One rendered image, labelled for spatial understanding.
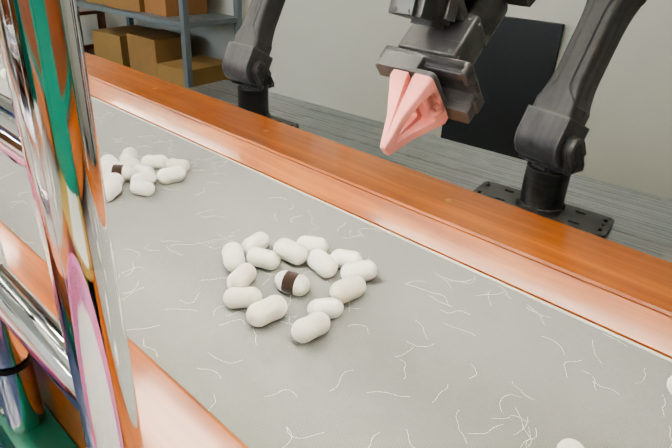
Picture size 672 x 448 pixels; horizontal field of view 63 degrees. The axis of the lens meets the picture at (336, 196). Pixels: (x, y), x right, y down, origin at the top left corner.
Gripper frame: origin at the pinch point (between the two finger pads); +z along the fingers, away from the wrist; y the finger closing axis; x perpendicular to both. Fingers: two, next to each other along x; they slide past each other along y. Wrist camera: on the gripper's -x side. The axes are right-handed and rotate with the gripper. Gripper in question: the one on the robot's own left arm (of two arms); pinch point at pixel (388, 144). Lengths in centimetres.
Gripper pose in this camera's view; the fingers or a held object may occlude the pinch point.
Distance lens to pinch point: 54.3
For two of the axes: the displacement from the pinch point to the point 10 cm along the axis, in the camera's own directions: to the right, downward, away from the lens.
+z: -5.4, 8.1, -2.2
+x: 4.1, 4.8, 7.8
